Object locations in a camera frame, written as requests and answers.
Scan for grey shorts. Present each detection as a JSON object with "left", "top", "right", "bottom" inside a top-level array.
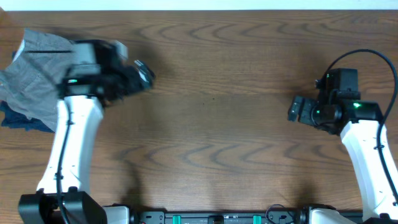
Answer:
[{"left": 1, "top": 29, "right": 73, "bottom": 131}]

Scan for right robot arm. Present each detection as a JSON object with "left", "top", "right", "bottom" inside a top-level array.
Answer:
[{"left": 288, "top": 96, "right": 397, "bottom": 223}]

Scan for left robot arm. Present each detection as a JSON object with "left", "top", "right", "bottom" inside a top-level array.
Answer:
[{"left": 18, "top": 59, "right": 155, "bottom": 223}]

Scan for folded navy blue garment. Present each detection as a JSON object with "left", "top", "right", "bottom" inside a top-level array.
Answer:
[{"left": 1, "top": 101, "right": 53, "bottom": 133}]

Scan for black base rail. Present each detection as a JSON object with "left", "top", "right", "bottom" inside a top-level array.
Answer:
[{"left": 130, "top": 208, "right": 305, "bottom": 224}]

